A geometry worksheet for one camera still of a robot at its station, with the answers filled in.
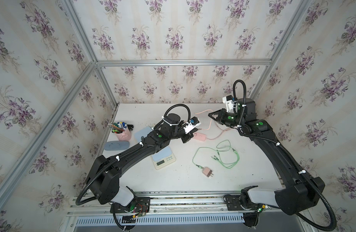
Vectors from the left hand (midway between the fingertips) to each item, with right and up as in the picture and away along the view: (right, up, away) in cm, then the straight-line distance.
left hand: (196, 128), depth 76 cm
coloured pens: (-50, -1, +16) cm, 52 cm away
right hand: (+7, +7, -4) cm, 11 cm away
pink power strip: (+5, -8, +22) cm, 24 cm away
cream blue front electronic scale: (-19, -19, +12) cm, 29 cm away
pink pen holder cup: (-44, -6, +14) cm, 47 cm away
